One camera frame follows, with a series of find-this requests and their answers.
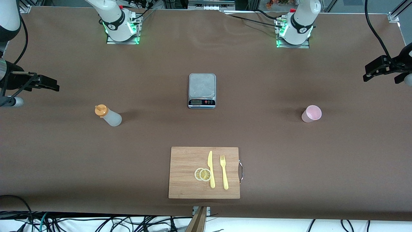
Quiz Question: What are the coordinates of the translucent sauce bottle orange cap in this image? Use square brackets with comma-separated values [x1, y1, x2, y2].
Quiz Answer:
[95, 104, 122, 127]

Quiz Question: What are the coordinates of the pink plastic cup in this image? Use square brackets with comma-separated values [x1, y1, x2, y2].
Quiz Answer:
[301, 105, 322, 123]

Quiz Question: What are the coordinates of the brown table cover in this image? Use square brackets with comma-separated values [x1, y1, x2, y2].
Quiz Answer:
[0, 6, 412, 222]

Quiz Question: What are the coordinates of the silver digital kitchen scale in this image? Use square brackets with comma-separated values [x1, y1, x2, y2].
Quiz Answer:
[188, 73, 216, 109]

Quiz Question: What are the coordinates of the wooden cutting board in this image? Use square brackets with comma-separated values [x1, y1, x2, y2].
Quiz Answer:
[168, 147, 243, 199]

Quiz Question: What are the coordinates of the yellow plastic knife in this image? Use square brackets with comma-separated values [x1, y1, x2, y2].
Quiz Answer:
[208, 151, 215, 189]

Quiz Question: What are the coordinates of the yellow plastic fork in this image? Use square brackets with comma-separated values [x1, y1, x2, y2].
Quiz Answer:
[220, 155, 229, 190]

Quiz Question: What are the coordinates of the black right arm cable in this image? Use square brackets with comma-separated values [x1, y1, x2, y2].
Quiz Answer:
[12, 12, 29, 65]

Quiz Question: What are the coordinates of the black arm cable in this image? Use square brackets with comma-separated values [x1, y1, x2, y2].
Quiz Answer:
[364, 0, 392, 60]
[12, 12, 29, 65]

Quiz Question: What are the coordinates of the aluminium frame profile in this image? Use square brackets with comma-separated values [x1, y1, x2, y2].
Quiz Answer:
[19, 0, 33, 14]
[388, 0, 412, 23]

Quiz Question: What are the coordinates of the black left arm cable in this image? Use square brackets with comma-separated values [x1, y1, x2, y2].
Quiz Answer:
[364, 0, 392, 60]

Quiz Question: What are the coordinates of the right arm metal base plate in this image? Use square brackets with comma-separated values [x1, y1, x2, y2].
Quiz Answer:
[106, 13, 141, 45]

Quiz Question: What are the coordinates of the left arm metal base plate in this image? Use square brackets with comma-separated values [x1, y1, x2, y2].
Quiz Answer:
[276, 16, 310, 49]

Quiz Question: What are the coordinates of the black cable on table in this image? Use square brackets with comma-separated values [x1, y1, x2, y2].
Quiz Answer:
[222, 10, 285, 29]

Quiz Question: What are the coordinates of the teal floor cable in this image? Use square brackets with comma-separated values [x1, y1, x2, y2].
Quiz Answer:
[38, 212, 49, 232]

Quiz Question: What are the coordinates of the wooden post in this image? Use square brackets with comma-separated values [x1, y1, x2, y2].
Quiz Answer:
[186, 206, 207, 232]

